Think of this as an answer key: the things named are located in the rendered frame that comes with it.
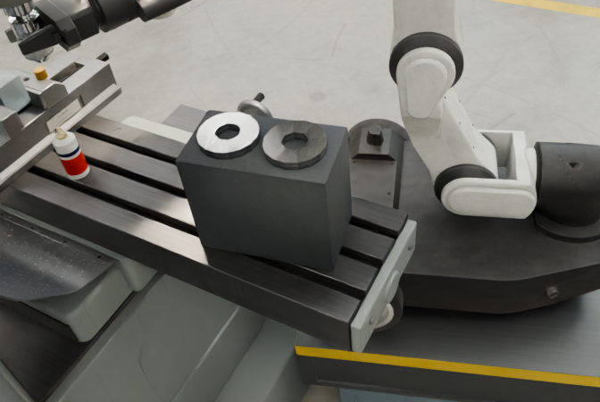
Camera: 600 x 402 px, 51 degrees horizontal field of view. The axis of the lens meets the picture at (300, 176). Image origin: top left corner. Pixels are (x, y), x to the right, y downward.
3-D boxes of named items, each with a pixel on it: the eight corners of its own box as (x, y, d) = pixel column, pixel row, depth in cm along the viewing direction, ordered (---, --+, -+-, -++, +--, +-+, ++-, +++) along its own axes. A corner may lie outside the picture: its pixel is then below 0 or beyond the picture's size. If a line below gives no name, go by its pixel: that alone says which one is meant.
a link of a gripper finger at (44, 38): (14, 39, 95) (52, 23, 98) (23, 57, 98) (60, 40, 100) (19, 43, 95) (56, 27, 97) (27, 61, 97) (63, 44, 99)
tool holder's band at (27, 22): (33, 11, 100) (30, 4, 99) (45, 20, 97) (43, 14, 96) (5, 22, 98) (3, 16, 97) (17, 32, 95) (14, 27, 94)
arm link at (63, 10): (23, -12, 101) (89, -38, 106) (45, 40, 108) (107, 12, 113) (55, 14, 94) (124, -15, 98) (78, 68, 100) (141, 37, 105)
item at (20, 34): (46, 41, 104) (33, 11, 100) (58, 52, 101) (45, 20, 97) (20, 54, 102) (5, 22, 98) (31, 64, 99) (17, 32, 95)
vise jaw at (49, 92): (26, 79, 127) (18, 62, 124) (69, 93, 122) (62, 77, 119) (3, 95, 123) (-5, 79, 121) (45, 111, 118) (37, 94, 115)
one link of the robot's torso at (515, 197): (524, 165, 155) (533, 124, 146) (531, 226, 141) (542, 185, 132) (439, 162, 159) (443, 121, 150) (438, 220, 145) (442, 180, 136)
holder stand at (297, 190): (229, 193, 108) (206, 101, 94) (353, 213, 102) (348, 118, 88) (200, 247, 100) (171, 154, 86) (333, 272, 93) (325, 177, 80)
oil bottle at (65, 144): (79, 163, 117) (57, 117, 110) (94, 168, 116) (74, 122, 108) (63, 176, 115) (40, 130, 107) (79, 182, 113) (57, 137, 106)
